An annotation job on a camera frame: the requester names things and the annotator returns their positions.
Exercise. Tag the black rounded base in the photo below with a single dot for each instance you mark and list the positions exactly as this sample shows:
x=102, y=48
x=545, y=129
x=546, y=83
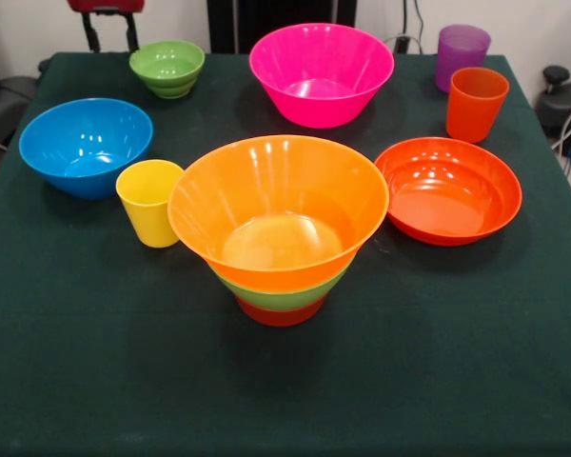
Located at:
x=552, y=109

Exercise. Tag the orange cup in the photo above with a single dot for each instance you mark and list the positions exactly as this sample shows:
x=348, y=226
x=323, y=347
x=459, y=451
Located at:
x=476, y=109

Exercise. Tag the wide shallow orange bowl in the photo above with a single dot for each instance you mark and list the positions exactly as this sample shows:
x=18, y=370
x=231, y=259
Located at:
x=438, y=200

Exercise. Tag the yellow cup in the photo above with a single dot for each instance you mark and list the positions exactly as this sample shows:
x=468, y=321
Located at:
x=143, y=204

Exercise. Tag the dark green tablecloth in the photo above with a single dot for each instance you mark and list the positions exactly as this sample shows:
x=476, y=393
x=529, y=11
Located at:
x=266, y=381

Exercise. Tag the dark grey chair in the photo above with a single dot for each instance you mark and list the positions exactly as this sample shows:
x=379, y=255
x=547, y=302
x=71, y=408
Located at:
x=5, y=109

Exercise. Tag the purple cup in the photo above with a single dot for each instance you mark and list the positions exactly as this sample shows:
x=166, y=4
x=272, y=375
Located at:
x=461, y=52

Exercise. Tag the blue bowl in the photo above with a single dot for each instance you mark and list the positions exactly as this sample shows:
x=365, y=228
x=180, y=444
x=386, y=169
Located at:
x=85, y=143

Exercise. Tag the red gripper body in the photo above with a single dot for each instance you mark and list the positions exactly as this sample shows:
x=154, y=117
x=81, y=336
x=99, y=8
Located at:
x=104, y=5

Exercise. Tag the large pink bowl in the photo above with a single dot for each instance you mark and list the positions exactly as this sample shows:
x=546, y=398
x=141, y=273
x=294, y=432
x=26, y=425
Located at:
x=321, y=62

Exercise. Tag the large yellow-orange bowl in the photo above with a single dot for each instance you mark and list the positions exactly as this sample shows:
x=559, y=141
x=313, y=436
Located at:
x=276, y=200

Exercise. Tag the small green ribbed bowl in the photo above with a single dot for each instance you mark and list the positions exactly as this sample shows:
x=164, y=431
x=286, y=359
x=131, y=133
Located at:
x=166, y=71

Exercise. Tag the black clamp knob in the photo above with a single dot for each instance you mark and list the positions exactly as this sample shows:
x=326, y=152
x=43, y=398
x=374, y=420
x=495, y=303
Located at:
x=556, y=73

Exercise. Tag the black power adapter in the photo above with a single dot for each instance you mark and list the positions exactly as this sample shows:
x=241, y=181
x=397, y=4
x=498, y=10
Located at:
x=401, y=44

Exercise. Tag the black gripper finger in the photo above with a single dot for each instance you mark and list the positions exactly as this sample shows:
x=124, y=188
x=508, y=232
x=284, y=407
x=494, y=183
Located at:
x=91, y=33
x=132, y=32

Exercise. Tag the large green bowl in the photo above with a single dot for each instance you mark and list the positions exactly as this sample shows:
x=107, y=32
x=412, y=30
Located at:
x=276, y=297

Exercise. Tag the small black knob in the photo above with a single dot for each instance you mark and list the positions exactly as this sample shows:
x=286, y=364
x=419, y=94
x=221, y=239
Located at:
x=44, y=65

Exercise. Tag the small orange bowl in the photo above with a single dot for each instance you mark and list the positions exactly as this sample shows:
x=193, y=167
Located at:
x=278, y=316

